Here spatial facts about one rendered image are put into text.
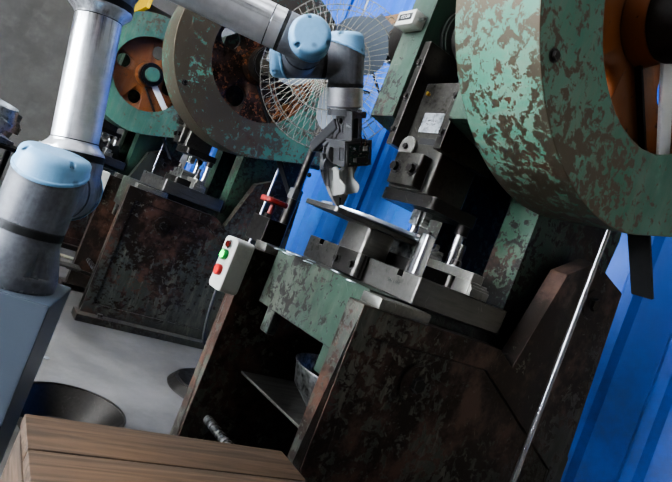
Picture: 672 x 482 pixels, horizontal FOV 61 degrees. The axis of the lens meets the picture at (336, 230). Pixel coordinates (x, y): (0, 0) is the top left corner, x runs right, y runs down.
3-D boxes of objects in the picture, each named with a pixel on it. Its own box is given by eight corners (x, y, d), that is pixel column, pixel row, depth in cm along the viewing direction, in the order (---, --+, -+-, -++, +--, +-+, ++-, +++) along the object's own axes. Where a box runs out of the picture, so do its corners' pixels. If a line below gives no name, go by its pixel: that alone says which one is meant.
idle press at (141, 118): (10, 239, 360) (114, -17, 364) (-8, 210, 437) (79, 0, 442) (219, 295, 454) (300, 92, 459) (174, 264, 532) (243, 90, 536)
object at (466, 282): (468, 295, 122) (486, 250, 122) (416, 275, 136) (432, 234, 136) (485, 302, 125) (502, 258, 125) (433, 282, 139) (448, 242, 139)
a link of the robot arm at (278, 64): (273, 28, 108) (330, 30, 110) (268, 43, 119) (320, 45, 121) (274, 70, 109) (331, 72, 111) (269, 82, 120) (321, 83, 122)
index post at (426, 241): (414, 274, 120) (430, 231, 121) (404, 270, 123) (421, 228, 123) (423, 277, 122) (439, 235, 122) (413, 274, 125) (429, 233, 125)
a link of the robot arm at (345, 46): (321, 32, 120) (360, 34, 122) (320, 87, 123) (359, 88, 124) (328, 29, 113) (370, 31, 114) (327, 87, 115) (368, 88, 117)
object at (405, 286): (411, 304, 117) (421, 277, 117) (301, 254, 154) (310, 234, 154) (498, 335, 134) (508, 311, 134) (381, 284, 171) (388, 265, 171)
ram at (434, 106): (413, 187, 131) (460, 67, 132) (374, 179, 143) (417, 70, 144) (461, 212, 141) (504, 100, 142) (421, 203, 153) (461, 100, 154)
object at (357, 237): (315, 263, 121) (339, 204, 121) (284, 249, 133) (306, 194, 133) (398, 293, 135) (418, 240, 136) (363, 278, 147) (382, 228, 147)
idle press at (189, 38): (52, 330, 222) (219, -84, 226) (33, 269, 304) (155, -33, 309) (353, 395, 305) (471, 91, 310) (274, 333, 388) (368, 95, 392)
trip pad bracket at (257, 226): (243, 284, 150) (271, 214, 151) (229, 274, 158) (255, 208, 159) (262, 289, 154) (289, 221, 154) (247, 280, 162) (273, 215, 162)
